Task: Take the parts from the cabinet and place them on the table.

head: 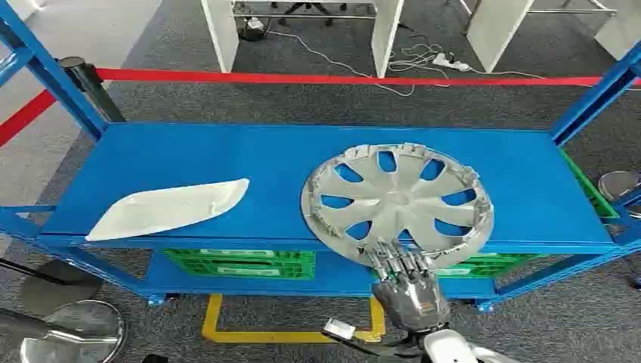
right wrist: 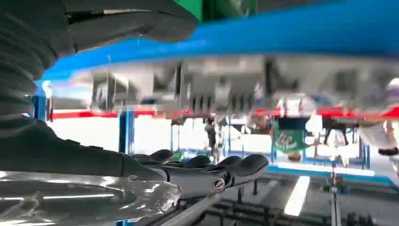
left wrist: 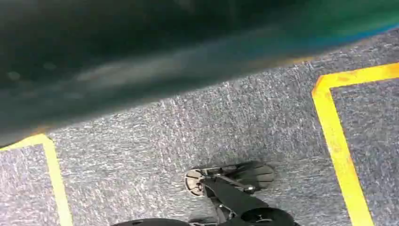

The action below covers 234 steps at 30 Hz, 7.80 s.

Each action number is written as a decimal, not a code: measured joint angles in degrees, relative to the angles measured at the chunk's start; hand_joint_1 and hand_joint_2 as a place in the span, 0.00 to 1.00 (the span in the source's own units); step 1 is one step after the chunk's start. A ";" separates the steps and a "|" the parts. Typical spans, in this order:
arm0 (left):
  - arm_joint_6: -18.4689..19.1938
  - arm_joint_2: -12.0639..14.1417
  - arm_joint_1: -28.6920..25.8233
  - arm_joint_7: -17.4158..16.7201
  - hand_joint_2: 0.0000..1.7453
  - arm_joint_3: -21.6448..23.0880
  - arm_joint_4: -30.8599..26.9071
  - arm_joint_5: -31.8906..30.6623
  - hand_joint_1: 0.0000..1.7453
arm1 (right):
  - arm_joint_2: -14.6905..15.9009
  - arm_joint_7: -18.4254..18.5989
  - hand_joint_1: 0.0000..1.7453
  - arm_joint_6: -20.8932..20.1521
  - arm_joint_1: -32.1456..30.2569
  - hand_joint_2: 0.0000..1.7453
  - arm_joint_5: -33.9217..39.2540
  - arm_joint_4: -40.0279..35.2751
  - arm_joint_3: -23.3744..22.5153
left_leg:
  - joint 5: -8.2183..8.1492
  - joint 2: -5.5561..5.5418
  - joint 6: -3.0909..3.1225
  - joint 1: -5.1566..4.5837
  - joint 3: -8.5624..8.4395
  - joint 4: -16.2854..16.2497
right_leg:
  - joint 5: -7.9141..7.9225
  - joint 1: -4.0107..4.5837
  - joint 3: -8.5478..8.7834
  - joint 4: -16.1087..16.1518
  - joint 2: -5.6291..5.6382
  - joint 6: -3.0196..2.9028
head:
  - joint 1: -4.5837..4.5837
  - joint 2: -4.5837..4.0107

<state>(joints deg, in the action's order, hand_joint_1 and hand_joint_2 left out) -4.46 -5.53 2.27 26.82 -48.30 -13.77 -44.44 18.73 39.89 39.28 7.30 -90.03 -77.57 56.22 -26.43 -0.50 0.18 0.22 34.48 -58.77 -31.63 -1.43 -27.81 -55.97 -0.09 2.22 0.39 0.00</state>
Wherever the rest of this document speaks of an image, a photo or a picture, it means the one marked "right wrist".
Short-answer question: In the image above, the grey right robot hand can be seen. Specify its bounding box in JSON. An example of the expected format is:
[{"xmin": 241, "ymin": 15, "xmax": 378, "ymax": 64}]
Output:
[{"xmin": 0, "ymin": 0, "xmax": 270, "ymax": 199}]

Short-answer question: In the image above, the ribbed grey right arm sleeve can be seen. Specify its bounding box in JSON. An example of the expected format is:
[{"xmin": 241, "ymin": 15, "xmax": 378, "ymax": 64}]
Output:
[{"xmin": 0, "ymin": 0, "xmax": 76, "ymax": 125}]

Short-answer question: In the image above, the grey metal beam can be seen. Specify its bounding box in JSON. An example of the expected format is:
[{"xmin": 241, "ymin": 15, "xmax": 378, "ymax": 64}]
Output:
[{"xmin": 160, "ymin": 194, "xmax": 223, "ymax": 226}]

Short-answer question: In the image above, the green crate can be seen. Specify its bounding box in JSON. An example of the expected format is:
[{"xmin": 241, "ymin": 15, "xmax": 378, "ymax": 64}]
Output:
[{"xmin": 173, "ymin": 0, "xmax": 258, "ymax": 23}]

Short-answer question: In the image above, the white ceiling light strip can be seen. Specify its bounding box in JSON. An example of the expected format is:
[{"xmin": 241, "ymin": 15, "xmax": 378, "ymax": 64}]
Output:
[{"xmin": 283, "ymin": 175, "xmax": 311, "ymax": 217}]

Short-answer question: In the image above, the blue table edge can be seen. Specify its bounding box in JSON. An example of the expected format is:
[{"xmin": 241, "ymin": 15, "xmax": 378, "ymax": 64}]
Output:
[{"xmin": 34, "ymin": 0, "xmax": 399, "ymax": 83}]

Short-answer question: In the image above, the red rail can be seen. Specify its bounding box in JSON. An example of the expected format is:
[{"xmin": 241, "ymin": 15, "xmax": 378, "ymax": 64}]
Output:
[{"xmin": 51, "ymin": 106, "xmax": 399, "ymax": 122}]

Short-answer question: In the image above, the blue steel post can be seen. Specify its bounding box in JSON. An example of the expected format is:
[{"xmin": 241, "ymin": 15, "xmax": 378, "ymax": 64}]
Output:
[
  {"xmin": 118, "ymin": 111, "xmax": 136, "ymax": 154},
  {"xmin": 32, "ymin": 95, "xmax": 48, "ymax": 122}
]

